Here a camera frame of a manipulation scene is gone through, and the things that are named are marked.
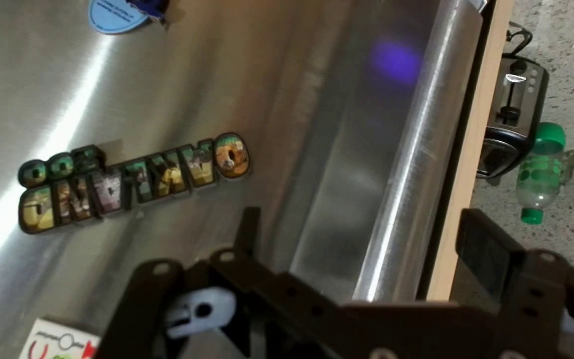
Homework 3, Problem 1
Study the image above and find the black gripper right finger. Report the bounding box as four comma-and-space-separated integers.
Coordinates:
455, 208, 574, 359

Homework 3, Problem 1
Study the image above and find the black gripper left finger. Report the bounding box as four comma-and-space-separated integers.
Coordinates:
96, 206, 343, 359

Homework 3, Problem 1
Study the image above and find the stainless steel fridge freezer door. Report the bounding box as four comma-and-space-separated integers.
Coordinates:
0, 0, 497, 359

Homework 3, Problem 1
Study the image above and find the white card magnet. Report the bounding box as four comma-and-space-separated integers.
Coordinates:
19, 318, 104, 359

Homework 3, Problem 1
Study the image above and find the green plastic bottle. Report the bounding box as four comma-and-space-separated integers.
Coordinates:
515, 120, 569, 228

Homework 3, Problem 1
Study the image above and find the Oakland Zoo letter magnet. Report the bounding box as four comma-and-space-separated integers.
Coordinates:
17, 130, 256, 238

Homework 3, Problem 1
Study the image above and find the black toaster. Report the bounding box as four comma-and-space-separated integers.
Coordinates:
475, 55, 553, 186

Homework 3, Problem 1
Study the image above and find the light wood side panel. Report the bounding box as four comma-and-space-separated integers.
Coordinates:
425, 0, 517, 304

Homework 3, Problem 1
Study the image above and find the round blue whale magnet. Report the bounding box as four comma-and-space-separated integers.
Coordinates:
86, 0, 172, 39

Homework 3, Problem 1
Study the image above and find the black toaster power cord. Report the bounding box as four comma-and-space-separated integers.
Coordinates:
501, 19, 537, 63

